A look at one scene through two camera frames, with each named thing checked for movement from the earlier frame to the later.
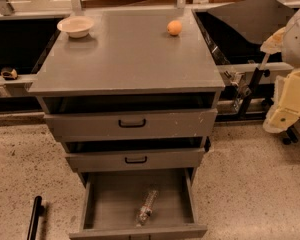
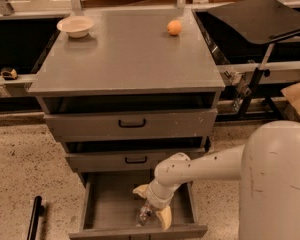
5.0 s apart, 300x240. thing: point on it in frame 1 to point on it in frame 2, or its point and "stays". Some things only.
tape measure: x=9 y=73 stays
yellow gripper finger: x=274 y=43 to x=165 y=216
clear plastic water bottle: x=147 y=208 stays
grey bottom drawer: x=137 y=204 stays
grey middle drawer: x=136 y=160 stays
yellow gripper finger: x=291 y=101 to x=141 y=190
